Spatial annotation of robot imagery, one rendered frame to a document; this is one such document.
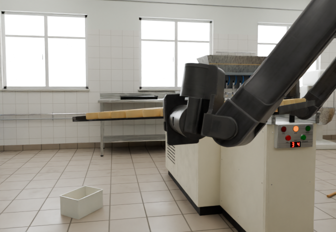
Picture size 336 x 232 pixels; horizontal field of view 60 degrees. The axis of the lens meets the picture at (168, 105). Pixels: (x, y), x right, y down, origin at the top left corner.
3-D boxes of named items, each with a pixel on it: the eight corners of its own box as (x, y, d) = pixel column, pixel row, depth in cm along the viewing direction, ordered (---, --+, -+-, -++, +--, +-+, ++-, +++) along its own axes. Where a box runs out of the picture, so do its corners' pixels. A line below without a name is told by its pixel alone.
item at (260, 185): (218, 215, 242) (219, 107, 237) (256, 211, 250) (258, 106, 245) (264, 264, 174) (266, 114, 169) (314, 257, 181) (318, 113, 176)
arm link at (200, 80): (234, 142, 42) (249, 141, 49) (246, 62, 42) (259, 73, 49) (163, 128, 48) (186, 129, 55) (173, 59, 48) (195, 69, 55)
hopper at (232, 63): (196, 73, 263) (196, 58, 262) (252, 74, 275) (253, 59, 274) (207, 72, 234) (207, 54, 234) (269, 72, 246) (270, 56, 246)
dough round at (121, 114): (130, 117, 84) (130, 109, 84) (128, 118, 79) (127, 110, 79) (113, 118, 84) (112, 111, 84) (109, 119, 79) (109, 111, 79)
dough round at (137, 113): (122, 118, 79) (122, 110, 79) (138, 117, 82) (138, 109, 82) (132, 118, 75) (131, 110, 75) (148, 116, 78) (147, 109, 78)
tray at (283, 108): (315, 104, 85) (315, 99, 85) (279, 114, 53) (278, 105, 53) (154, 112, 120) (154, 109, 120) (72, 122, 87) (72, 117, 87)
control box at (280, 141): (273, 147, 172) (274, 124, 171) (309, 146, 177) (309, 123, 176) (277, 148, 168) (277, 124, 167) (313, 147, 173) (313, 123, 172)
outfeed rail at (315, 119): (203, 105, 368) (203, 99, 368) (205, 105, 369) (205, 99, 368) (315, 123, 172) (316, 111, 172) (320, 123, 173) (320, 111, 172)
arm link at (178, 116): (178, 138, 47) (211, 143, 48) (184, 95, 47) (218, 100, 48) (170, 133, 53) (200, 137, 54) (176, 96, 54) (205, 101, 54)
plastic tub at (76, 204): (78, 220, 233) (78, 200, 232) (59, 214, 243) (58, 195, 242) (103, 206, 259) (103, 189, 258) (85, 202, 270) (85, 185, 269)
